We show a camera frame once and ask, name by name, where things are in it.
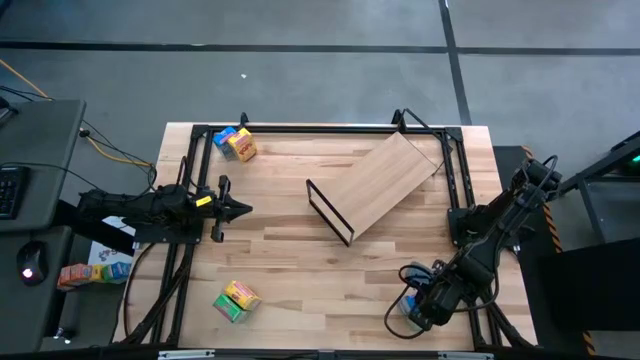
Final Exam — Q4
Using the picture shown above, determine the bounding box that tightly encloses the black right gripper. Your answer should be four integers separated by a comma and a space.
409, 259, 471, 331

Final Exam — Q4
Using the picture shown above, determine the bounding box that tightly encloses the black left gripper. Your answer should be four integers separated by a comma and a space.
195, 174, 254, 244

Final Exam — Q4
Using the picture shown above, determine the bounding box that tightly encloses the yellow Corn Pops cereal box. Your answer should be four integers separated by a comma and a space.
223, 279, 263, 312
227, 127, 258, 163

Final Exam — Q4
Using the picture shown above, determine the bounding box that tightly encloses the blue Rice Krispies cereal box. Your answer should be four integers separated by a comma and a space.
213, 126, 239, 161

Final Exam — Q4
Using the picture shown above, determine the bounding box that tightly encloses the green Apple Jacks cereal box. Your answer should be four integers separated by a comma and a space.
212, 293, 250, 325

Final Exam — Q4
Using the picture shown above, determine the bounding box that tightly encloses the wooden shelf with black frame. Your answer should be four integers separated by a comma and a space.
305, 130, 440, 248

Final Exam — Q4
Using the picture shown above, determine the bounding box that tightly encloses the blue green spare cereal box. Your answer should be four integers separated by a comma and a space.
101, 260, 132, 285

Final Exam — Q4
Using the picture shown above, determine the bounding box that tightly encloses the orange spare cereal box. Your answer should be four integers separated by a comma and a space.
56, 263, 94, 292

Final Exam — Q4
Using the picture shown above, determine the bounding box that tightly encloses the white printed sheet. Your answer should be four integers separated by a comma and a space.
87, 215, 136, 266

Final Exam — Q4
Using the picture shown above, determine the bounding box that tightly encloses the black metal cart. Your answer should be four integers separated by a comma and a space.
557, 130, 640, 246

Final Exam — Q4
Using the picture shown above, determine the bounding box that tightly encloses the grey desk with keyboard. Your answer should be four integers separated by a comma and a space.
0, 98, 87, 234

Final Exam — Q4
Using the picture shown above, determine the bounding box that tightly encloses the black computer mouse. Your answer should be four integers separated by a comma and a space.
16, 240, 50, 287

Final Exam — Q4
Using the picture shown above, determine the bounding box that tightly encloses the black keyboard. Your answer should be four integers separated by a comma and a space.
0, 166, 27, 221

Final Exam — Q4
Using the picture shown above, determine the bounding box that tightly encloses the grey desk with mouse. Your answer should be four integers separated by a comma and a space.
0, 225, 74, 354

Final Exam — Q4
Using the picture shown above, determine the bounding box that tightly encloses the silver aluminium bracket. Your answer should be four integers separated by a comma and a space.
158, 349, 216, 360
438, 351, 494, 360

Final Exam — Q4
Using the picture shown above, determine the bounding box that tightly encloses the black aluminium table frame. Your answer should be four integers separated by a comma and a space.
114, 110, 539, 351

